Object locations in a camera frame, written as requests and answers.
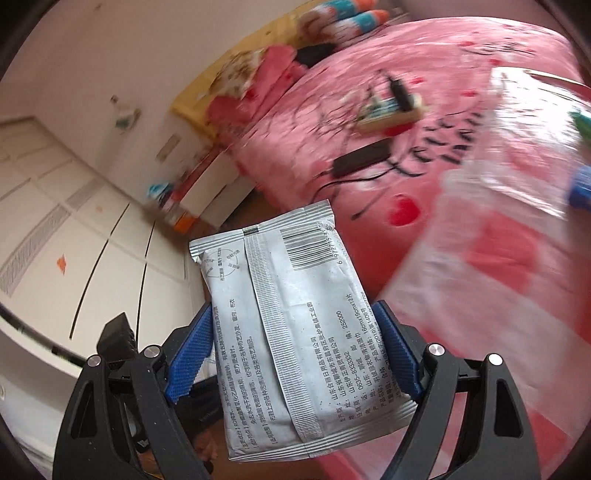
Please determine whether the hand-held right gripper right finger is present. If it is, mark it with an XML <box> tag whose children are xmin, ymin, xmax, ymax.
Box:
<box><xmin>372</xmin><ymin>300</ymin><xmax>543</xmax><ymax>480</ymax></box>

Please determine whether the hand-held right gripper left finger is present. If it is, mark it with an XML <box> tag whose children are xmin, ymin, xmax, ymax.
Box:
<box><xmin>53</xmin><ymin>302</ymin><xmax>218</xmax><ymax>480</ymax></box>

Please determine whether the grey wet wipe packet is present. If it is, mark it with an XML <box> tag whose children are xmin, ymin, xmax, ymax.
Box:
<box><xmin>188</xmin><ymin>199</ymin><xmax>411</xmax><ymax>464</ymax></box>

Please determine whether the pink white checkered tablecloth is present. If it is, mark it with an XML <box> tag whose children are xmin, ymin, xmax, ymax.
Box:
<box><xmin>369</xmin><ymin>67</ymin><xmax>591</xmax><ymax>480</ymax></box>

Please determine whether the white wardrobe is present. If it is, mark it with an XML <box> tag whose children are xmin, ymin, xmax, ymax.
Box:
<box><xmin>0</xmin><ymin>117</ymin><xmax>200</xmax><ymax>462</ymax></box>

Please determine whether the white bedside cabinet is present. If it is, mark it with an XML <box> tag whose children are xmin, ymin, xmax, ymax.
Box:
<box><xmin>178</xmin><ymin>148</ymin><xmax>256</xmax><ymax>230</ymax></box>

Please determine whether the black phone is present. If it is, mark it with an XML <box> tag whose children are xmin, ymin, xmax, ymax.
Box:
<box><xmin>332</xmin><ymin>138</ymin><xmax>393</xmax><ymax>178</ymax></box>

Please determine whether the white green hanging bag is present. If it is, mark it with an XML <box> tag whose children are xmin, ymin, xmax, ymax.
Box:
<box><xmin>112</xmin><ymin>95</ymin><xmax>140</xmax><ymax>133</ymax></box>

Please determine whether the beige power strip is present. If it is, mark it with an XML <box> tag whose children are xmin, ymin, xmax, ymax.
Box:
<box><xmin>358</xmin><ymin>92</ymin><xmax>426</xmax><ymax>133</ymax></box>

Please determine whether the pink bed blanket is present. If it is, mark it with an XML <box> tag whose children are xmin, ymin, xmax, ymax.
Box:
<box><xmin>205</xmin><ymin>9</ymin><xmax>587</xmax><ymax>301</ymax></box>

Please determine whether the blue blurred item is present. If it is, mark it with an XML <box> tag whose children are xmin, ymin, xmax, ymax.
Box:
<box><xmin>567</xmin><ymin>166</ymin><xmax>591</xmax><ymax>209</ymax></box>

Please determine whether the yellow wooden headboard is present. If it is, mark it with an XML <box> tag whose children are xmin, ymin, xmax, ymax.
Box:
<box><xmin>171</xmin><ymin>7</ymin><xmax>324</xmax><ymax>140</ymax></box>

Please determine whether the black charger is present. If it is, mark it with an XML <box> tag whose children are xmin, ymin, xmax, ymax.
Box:
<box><xmin>388</xmin><ymin>78</ymin><xmax>413</xmax><ymax>112</ymax></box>

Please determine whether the floral pillow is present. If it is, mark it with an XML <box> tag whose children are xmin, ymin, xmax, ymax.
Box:
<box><xmin>210</xmin><ymin>48</ymin><xmax>267</xmax><ymax>101</ymax></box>

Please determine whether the folded pink quilt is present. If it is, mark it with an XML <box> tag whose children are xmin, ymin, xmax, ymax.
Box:
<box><xmin>205</xmin><ymin>44</ymin><xmax>306</xmax><ymax>140</ymax></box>

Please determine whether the black cloth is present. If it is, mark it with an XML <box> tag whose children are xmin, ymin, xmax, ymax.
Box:
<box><xmin>293</xmin><ymin>42</ymin><xmax>343</xmax><ymax>68</ymax></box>

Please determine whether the cartoon print pillow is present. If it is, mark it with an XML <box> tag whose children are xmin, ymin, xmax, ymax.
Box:
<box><xmin>300</xmin><ymin>0</ymin><xmax>376</xmax><ymax>24</ymax></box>
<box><xmin>323</xmin><ymin>9</ymin><xmax>389</xmax><ymax>47</ymax></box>

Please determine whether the black cable with loose plug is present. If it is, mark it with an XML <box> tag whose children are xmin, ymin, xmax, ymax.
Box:
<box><xmin>352</xmin><ymin>154</ymin><xmax>417</xmax><ymax>221</ymax></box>

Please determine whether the white wall switch plate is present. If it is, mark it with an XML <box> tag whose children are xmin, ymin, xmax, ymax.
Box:
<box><xmin>157</xmin><ymin>134</ymin><xmax>182</xmax><ymax>163</ymax></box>

